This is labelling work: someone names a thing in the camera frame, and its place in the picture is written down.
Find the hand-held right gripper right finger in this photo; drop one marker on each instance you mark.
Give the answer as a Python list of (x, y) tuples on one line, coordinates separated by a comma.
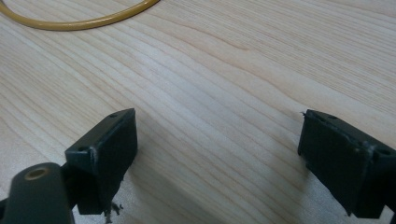
[(339, 161)]

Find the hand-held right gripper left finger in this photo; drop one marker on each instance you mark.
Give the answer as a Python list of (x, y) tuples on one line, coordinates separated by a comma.
[(106, 155)]

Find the yellow rubber tube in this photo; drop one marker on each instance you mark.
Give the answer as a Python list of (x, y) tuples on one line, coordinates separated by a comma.
[(84, 22)]

